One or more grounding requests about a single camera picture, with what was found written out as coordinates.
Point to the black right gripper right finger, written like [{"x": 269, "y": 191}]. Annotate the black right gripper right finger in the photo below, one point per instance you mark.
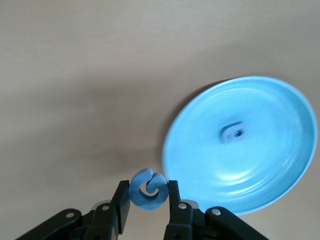
[{"x": 182, "y": 222}]

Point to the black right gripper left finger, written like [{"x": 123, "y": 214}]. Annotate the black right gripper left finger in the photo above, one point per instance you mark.
[{"x": 105, "y": 220}]

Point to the blue foam letter G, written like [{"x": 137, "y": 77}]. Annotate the blue foam letter G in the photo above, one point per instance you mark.
[{"x": 140, "y": 197}]

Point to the blue foam letter a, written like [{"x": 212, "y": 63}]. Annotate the blue foam letter a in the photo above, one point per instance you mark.
[{"x": 226, "y": 133}]

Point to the blue plate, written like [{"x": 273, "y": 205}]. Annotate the blue plate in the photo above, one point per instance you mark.
[{"x": 262, "y": 112}]

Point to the brown table cover mat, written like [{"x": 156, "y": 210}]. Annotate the brown table cover mat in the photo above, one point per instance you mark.
[{"x": 75, "y": 75}]

